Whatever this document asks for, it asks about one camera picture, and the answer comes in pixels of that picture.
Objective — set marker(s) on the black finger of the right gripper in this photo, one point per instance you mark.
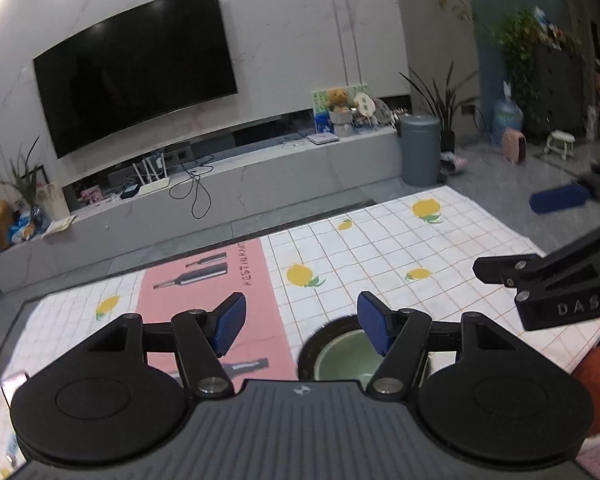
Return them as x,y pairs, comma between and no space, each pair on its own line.
515,270

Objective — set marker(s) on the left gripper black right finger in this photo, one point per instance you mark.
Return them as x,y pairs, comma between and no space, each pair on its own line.
474,388

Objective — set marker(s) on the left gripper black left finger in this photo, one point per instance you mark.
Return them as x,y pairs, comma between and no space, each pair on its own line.
127,389

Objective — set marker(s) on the blue steel bowl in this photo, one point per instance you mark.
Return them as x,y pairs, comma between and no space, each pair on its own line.
385,352

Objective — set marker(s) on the green ceramic bowl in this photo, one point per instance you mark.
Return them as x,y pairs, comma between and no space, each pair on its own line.
350,356

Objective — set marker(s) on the white lemon checked tablecloth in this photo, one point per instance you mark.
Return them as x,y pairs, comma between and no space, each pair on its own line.
416,251

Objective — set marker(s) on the pink small heater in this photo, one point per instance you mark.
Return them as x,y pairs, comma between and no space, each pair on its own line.
514,146

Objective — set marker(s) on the white small stool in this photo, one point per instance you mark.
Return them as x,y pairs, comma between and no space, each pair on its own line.
560,143

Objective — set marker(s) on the grey round trash bin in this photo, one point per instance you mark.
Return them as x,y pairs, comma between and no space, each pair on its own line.
420,145

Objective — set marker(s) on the blue water jug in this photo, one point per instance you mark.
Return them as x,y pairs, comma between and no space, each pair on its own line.
506,115

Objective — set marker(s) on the green potted plant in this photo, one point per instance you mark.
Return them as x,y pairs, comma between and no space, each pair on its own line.
443,102

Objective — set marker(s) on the pink restaurant placemat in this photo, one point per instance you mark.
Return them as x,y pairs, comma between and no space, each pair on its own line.
261,350

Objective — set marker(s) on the white wifi router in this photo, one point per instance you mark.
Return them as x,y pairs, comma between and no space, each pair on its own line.
152,174

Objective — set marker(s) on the brown teddy bear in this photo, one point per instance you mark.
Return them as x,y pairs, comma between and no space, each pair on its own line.
338,100

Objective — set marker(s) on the left potted grass plant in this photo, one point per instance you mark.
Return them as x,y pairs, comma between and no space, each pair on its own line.
22,176

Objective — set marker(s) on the tall leafy green plant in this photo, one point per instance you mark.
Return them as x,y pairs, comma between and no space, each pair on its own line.
517,36

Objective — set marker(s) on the black wall television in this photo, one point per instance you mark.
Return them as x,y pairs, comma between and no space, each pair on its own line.
140,64

